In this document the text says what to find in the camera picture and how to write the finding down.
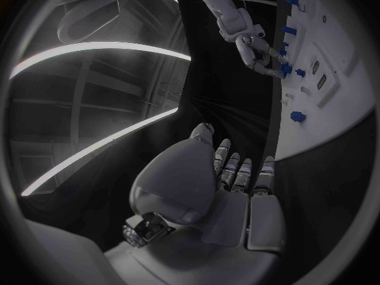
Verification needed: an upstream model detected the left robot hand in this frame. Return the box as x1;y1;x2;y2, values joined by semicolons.
103;122;288;285

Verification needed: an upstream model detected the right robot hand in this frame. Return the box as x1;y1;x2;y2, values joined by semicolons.
235;34;291;80

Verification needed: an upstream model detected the blue plug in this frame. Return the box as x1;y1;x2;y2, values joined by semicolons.
279;63;294;79

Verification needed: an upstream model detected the white task board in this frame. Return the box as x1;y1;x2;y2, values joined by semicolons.
273;0;377;162

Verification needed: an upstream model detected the blue cylinder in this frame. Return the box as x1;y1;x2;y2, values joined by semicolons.
289;110;308;124

